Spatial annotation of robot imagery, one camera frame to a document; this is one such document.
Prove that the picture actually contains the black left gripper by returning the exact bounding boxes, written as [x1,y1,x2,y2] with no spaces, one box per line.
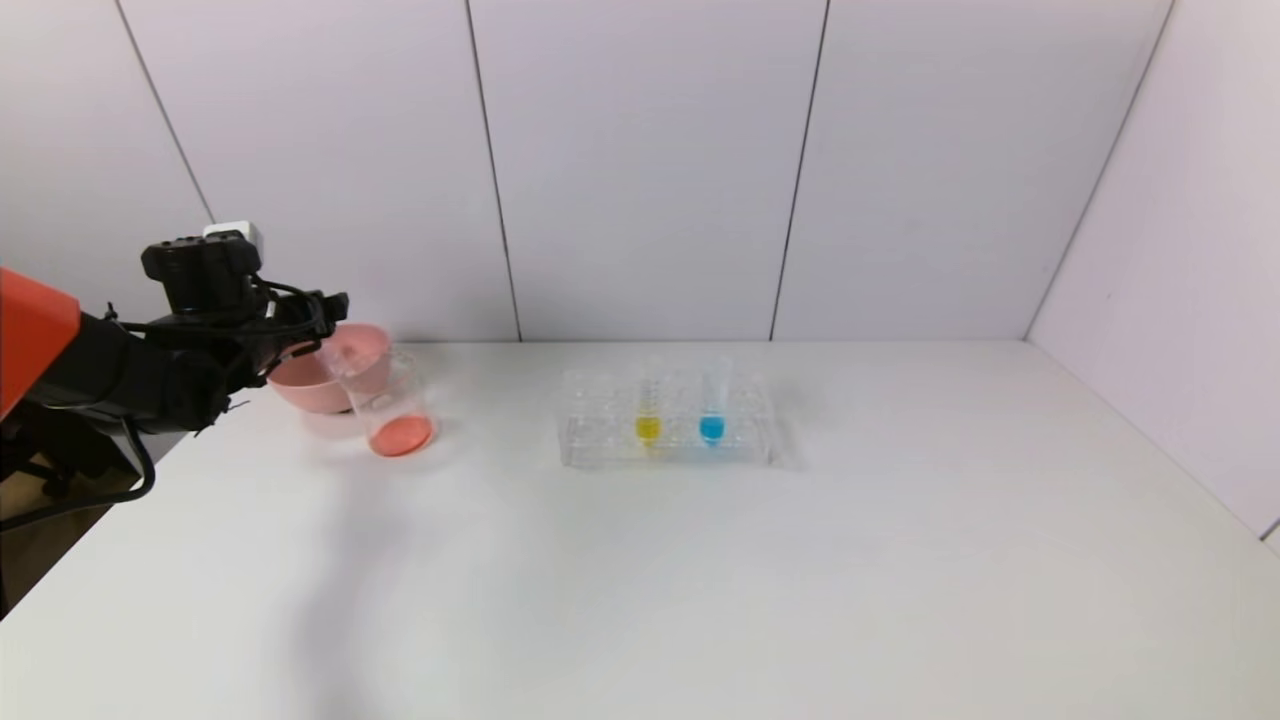
[254,290,350,370]

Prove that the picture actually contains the red pigment test tube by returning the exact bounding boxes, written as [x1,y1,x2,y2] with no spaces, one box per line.
[300,338,361,395]

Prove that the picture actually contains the yellow pigment test tube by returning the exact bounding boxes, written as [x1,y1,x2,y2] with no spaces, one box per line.
[633,359,664,449]

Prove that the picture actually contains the clear glass beaker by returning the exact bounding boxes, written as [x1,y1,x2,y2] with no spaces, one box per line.
[338,349,442,460]

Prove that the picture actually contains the clear acrylic test tube rack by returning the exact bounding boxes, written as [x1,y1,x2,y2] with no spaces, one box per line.
[557,369,775,468]

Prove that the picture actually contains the blue pigment test tube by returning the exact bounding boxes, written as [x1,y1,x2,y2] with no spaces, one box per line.
[698,357,735,448]

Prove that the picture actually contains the pink plastic bowl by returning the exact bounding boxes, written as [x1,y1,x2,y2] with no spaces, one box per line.
[267,322,393,416]

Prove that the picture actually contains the black office chair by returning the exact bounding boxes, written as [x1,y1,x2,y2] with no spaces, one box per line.
[0,420,141,613]

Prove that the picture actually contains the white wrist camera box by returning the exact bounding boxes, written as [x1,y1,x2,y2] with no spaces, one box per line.
[202,221,264,253]

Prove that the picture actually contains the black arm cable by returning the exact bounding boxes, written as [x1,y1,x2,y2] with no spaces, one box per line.
[0,412,158,532]

